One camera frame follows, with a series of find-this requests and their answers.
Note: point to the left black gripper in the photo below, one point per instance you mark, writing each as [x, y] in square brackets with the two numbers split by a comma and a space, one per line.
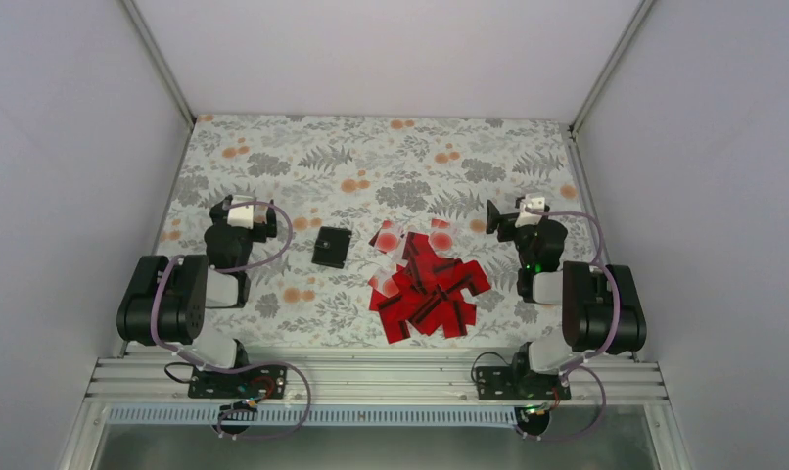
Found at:
[270, 230]

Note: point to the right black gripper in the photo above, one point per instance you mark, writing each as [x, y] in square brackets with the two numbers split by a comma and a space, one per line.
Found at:
[494, 217]

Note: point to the black card holder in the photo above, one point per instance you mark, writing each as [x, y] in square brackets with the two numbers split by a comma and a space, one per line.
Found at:
[331, 247]

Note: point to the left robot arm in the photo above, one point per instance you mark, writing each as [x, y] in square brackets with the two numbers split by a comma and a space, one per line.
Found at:
[166, 300]

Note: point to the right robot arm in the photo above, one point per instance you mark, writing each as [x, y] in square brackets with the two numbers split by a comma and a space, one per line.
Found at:
[601, 308]

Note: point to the red card right edge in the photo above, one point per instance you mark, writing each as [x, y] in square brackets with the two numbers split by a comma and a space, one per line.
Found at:
[468, 276]

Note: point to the white red-dot card right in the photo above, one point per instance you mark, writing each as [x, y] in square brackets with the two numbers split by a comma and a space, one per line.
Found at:
[441, 237]

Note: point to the white red-dot card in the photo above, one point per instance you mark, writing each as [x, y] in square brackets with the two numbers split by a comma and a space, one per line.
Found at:
[441, 237]
[388, 237]
[382, 283]

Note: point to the red card bottom middle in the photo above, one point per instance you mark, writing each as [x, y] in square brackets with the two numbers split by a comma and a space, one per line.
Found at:
[456, 317]

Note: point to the red card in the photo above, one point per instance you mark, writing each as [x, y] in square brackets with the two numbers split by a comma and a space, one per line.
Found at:
[421, 259]
[456, 317]
[394, 326]

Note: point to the red card centre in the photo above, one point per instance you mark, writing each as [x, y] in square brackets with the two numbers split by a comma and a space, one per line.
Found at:
[421, 259]

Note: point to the white red-dot card top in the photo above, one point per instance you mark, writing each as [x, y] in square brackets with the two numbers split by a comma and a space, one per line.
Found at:
[388, 237]

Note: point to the white red-dot card left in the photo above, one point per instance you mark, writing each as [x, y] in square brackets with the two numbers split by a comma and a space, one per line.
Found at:
[382, 283]

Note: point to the red card bottom left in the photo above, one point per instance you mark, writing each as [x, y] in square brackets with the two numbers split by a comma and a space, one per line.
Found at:
[394, 326]

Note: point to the floral patterned table mat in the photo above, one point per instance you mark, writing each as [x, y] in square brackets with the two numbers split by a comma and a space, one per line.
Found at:
[354, 173]

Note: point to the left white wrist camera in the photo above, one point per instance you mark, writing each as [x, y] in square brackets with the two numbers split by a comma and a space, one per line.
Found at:
[242, 212]

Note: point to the aluminium rail frame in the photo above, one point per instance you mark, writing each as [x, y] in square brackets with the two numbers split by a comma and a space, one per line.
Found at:
[361, 408]

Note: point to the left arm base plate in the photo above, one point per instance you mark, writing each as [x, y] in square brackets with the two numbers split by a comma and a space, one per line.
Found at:
[267, 382]

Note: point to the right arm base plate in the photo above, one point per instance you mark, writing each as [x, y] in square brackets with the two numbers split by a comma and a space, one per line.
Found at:
[502, 383]

